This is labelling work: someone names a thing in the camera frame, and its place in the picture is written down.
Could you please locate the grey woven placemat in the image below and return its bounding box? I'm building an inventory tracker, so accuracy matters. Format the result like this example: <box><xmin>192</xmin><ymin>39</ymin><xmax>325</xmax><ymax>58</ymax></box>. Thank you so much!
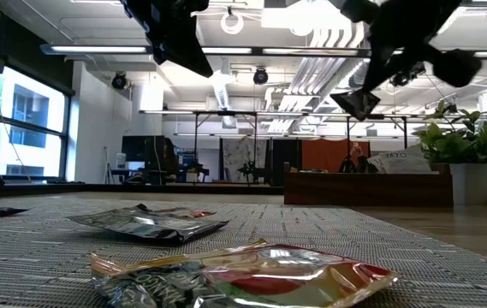
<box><xmin>0</xmin><ymin>197</ymin><xmax>487</xmax><ymax>308</ymax></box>

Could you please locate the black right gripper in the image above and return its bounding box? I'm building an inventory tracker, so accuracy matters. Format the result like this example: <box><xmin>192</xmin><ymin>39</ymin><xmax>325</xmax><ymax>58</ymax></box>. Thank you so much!
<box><xmin>340</xmin><ymin>0</ymin><xmax>483</xmax><ymax>92</ymax></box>

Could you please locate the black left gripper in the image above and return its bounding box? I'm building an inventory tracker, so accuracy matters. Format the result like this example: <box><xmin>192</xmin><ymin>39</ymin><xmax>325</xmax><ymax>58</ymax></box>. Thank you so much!
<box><xmin>119</xmin><ymin>0</ymin><xmax>214</xmax><ymax>79</ymax></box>

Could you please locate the wooden three-compartment tea box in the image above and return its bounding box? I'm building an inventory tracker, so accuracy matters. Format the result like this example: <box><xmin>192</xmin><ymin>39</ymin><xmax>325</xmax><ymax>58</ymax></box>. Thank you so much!
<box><xmin>283</xmin><ymin>161</ymin><xmax>454</xmax><ymax>209</ymax></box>

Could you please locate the black round ceiling spotlight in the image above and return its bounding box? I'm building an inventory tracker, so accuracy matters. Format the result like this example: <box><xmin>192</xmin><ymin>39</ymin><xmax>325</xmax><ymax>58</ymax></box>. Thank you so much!
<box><xmin>252</xmin><ymin>67</ymin><xmax>270</xmax><ymax>86</ymax></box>
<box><xmin>110</xmin><ymin>71</ymin><xmax>128</xmax><ymax>91</ymax></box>

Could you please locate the orange partition panel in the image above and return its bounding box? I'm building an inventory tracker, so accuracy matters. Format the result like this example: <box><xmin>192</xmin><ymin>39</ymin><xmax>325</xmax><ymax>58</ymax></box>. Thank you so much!
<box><xmin>301</xmin><ymin>139</ymin><xmax>371</xmax><ymax>173</ymax></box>

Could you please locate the black computer monitor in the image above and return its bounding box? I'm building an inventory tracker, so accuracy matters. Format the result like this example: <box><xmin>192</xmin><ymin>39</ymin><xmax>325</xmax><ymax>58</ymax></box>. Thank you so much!
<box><xmin>121</xmin><ymin>135</ymin><xmax>167</xmax><ymax>163</ymax></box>

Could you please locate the large office window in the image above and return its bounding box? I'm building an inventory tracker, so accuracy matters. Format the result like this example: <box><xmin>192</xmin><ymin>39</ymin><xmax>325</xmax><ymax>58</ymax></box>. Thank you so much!
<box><xmin>0</xmin><ymin>66</ymin><xmax>71</xmax><ymax>183</ymax></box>

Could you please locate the mango tea packet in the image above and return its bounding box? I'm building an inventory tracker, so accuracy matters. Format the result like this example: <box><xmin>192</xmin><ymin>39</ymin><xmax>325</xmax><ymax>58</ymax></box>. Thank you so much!
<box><xmin>152</xmin><ymin>206</ymin><xmax>218</xmax><ymax>220</ymax></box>
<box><xmin>89</xmin><ymin>238</ymin><xmax>400</xmax><ymax>308</ymax></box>

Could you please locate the white patterned curtain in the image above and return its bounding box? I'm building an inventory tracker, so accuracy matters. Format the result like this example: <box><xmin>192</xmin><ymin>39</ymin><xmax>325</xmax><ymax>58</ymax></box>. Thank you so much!
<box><xmin>222</xmin><ymin>136</ymin><xmax>268</xmax><ymax>183</ymax></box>

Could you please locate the white ring ceiling lamp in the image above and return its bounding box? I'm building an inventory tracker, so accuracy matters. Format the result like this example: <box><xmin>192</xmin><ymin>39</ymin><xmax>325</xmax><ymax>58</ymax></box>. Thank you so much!
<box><xmin>220</xmin><ymin>12</ymin><xmax>245</xmax><ymax>36</ymax></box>

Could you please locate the green plant in white pot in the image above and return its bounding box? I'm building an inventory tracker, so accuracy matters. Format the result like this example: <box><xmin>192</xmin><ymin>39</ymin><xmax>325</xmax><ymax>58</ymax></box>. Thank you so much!
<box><xmin>412</xmin><ymin>100</ymin><xmax>487</xmax><ymax>206</ymax></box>

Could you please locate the black background frame stand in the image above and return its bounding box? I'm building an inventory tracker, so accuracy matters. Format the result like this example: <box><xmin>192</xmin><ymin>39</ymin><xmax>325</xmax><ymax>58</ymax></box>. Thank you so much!
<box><xmin>192</xmin><ymin>109</ymin><xmax>410</xmax><ymax>186</ymax></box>

